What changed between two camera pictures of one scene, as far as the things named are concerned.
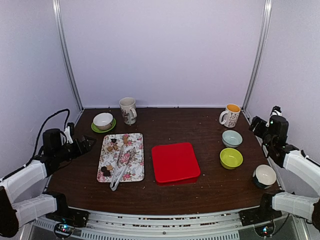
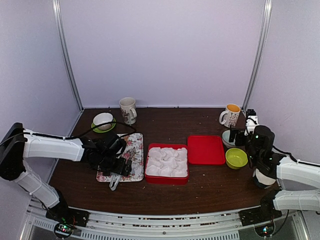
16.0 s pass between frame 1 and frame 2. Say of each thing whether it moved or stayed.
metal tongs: stayed
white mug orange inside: stayed
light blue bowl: stayed
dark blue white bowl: stayed
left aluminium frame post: stayed
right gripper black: moved
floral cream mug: stayed
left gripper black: moved
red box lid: moved
